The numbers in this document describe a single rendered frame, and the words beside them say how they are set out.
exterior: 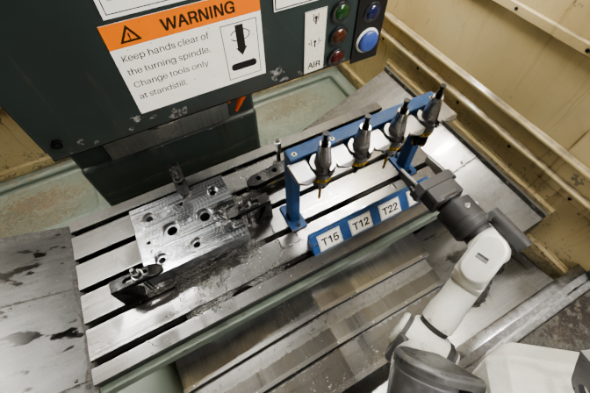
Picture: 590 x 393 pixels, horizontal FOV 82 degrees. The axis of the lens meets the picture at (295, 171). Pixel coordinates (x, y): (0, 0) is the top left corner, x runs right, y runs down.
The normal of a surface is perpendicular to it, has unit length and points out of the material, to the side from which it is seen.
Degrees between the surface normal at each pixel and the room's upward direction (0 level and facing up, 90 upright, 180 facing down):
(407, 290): 7
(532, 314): 0
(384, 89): 24
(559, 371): 18
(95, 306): 0
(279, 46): 90
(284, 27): 90
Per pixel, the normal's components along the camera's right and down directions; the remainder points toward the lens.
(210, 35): 0.47, 0.72
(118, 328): 0.00, -0.58
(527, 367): -0.14, -0.77
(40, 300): 0.36, -0.69
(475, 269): -0.55, -0.22
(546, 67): -0.88, 0.38
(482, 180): -0.36, -0.38
